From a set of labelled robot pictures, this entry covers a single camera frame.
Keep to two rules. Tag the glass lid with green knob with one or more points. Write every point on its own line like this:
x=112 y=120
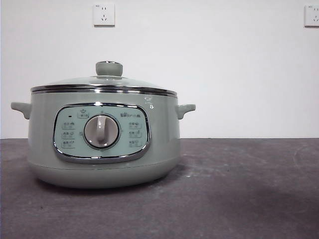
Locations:
x=109 y=68

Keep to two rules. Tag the pale green electric pot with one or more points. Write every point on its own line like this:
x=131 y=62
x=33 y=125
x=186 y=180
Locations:
x=104 y=171

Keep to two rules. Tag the white wall socket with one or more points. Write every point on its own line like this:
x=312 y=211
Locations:
x=312 y=16
x=104 y=15

